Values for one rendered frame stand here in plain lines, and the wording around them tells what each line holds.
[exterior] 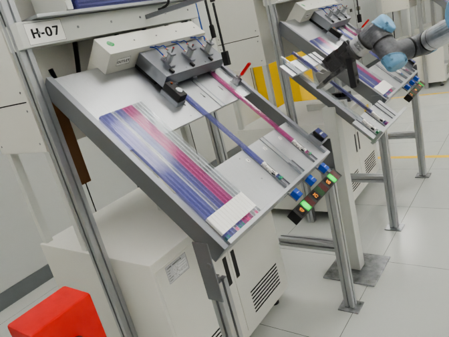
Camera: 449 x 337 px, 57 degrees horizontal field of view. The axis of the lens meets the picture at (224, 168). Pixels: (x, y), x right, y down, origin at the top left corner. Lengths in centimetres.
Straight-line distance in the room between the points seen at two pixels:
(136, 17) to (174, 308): 99
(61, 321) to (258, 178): 69
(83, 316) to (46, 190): 207
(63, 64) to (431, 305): 168
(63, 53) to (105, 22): 19
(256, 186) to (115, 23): 71
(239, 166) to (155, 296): 49
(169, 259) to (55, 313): 52
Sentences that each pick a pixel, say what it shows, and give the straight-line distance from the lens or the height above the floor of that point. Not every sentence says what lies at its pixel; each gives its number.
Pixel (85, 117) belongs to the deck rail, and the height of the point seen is 110.
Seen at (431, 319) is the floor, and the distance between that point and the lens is 190.
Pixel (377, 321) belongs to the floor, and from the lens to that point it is 189.
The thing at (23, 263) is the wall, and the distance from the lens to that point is 296.
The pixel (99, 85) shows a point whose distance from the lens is 137.
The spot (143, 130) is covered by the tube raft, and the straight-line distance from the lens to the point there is 124.
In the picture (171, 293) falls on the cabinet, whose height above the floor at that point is 49.
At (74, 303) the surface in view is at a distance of 95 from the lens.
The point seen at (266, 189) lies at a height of 75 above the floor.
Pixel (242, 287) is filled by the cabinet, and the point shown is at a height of 28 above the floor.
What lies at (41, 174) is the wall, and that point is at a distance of 296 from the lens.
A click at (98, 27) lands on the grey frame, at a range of 145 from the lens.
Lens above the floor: 121
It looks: 17 degrees down
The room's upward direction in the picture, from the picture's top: 14 degrees counter-clockwise
